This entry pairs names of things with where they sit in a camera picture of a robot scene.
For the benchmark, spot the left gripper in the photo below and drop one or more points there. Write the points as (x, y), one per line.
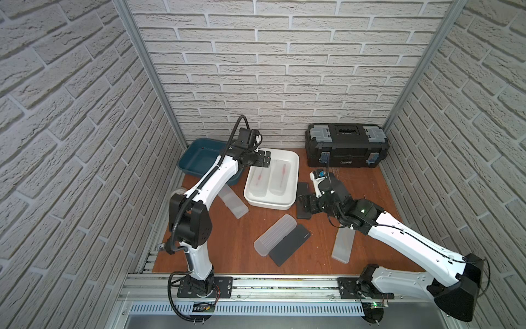
(261, 157)

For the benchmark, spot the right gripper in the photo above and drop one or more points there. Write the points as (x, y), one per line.
(309, 201)

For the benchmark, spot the translucent case red content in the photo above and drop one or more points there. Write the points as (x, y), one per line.
(280, 171)

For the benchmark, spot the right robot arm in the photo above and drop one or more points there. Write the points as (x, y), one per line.
(451, 280)

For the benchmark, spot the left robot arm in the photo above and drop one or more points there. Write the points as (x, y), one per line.
(189, 221)

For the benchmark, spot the teal storage bin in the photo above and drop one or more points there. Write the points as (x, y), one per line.
(200, 156)

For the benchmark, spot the white storage bin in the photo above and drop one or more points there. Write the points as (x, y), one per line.
(272, 201)

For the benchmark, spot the black pencil case upright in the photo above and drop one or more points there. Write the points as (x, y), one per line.
(303, 191)

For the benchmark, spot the black pencil case front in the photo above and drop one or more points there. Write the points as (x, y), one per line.
(289, 245)

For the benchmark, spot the ribbed translucent pencil case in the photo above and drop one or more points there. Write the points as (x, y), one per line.
(274, 235)

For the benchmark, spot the clear tape roll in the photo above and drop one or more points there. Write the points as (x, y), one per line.
(179, 191)

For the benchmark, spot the black plastic toolbox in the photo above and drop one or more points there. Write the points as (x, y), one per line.
(345, 145)

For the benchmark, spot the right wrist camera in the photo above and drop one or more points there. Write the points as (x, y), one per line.
(318, 176)

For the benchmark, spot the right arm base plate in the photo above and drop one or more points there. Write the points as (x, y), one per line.
(354, 288)

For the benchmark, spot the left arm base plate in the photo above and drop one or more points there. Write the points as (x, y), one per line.
(190, 287)

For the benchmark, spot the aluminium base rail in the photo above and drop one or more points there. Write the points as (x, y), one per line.
(283, 290)

